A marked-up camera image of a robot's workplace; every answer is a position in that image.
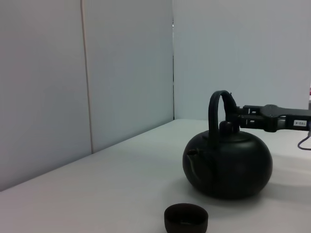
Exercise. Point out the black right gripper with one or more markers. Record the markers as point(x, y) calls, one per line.
point(277, 117)

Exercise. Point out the black round teapot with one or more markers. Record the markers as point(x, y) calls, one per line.
point(228, 170)

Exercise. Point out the dark brown teacup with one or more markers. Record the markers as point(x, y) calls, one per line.
point(185, 218)

